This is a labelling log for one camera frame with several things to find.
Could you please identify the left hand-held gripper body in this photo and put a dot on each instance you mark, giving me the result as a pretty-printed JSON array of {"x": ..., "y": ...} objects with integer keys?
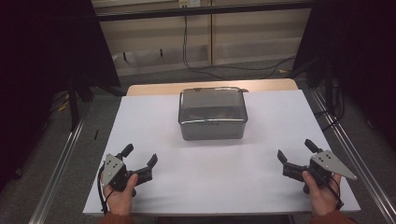
[{"x": 120, "y": 174}]

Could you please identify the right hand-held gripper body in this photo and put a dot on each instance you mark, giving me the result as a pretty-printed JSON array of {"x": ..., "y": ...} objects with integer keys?
[{"x": 330, "y": 165}]

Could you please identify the grey box with clear lid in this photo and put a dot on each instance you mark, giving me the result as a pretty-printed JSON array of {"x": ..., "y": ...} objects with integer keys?
[{"x": 211, "y": 107}]

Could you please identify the person's left hand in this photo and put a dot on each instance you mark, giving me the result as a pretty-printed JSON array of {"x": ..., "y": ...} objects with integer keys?
[{"x": 120, "y": 200}]

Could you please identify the person's right hand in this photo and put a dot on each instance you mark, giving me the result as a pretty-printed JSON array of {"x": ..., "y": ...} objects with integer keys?
[{"x": 323, "y": 199}]

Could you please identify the white table sheet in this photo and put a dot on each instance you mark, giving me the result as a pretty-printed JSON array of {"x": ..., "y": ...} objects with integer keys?
[{"x": 218, "y": 177}]

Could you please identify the black desk foot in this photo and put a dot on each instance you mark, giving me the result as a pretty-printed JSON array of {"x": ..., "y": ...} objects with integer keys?
[
  {"x": 124, "y": 56},
  {"x": 161, "y": 52}
]

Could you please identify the black curtain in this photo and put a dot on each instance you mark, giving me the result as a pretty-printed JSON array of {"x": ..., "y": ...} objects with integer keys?
[
  {"x": 46, "y": 46},
  {"x": 358, "y": 46}
]

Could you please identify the black horizontal bar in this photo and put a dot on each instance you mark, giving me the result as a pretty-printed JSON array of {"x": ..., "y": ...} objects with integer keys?
[{"x": 202, "y": 11}]

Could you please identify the metal floor rail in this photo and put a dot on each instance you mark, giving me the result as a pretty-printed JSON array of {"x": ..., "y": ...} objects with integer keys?
[
  {"x": 351, "y": 149},
  {"x": 59, "y": 174}
]

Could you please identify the white wall socket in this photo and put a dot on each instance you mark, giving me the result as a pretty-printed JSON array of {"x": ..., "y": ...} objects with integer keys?
[{"x": 190, "y": 3}]

